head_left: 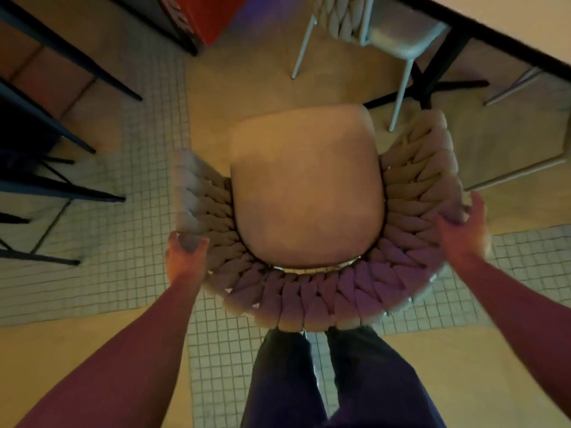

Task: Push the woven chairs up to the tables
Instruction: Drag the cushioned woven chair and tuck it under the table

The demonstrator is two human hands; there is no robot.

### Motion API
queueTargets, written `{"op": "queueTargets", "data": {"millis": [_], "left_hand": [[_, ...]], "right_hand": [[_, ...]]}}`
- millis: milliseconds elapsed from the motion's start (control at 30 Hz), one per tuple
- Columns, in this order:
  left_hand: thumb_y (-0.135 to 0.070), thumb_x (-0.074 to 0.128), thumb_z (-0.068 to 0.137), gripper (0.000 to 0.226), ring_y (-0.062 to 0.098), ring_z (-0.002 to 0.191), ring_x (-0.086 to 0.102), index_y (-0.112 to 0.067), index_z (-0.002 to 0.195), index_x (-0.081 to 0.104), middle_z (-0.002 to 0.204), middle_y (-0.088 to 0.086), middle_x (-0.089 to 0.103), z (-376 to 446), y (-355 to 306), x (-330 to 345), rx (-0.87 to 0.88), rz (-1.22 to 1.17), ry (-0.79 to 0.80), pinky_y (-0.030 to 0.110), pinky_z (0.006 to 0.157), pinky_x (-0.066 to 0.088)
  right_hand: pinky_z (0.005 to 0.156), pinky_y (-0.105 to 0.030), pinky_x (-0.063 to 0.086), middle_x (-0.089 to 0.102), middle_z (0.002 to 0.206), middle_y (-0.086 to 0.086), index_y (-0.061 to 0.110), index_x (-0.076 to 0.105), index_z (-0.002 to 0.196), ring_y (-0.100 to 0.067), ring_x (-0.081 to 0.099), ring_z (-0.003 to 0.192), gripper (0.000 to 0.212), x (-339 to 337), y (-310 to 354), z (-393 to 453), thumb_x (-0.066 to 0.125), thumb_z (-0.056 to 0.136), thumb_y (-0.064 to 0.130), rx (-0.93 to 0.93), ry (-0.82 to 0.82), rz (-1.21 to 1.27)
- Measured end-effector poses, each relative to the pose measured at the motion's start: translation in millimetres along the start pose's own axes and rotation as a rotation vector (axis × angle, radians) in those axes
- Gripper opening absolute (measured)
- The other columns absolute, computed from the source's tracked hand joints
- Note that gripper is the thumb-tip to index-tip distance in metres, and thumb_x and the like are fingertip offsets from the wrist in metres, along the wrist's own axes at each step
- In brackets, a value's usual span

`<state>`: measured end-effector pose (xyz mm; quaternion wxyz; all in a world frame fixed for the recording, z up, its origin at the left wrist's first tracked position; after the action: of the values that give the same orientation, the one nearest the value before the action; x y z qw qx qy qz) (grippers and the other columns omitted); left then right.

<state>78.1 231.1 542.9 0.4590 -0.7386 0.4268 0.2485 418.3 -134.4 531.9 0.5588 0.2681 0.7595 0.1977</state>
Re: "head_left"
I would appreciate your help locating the black metal-frame table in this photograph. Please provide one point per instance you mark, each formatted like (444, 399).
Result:
(67, 51)

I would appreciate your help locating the person's left thumb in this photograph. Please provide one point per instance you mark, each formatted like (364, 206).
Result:
(201, 250)

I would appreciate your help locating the beige woven-back cushioned chair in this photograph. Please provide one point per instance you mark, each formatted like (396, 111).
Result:
(308, 191)

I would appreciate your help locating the person's left hand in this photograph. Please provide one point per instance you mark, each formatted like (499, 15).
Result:
(185, 262)

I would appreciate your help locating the white woven-back chair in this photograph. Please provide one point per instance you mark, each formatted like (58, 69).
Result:
(401, 35)

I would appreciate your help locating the black metal-frame chair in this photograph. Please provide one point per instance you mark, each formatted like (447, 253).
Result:
(49, 189)

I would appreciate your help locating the person's left forearm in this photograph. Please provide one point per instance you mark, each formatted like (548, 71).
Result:
(125, 356)

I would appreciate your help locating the person's dark trousers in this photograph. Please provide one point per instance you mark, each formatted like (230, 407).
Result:
(370, 383)

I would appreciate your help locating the black-edged table with black base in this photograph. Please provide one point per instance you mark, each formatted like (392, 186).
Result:
(504, 22)

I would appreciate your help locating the person's right forearm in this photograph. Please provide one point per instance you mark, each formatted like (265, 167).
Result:
(522, 325)

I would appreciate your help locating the person's right hand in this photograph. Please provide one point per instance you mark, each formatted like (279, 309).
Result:
(468, 240)

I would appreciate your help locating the white-legged chair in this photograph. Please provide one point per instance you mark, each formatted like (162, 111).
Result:
(517, 170)

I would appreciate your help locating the red box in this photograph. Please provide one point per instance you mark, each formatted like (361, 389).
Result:
(209, 13)

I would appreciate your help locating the person's right thumb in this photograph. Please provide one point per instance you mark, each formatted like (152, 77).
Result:
(448, 229)

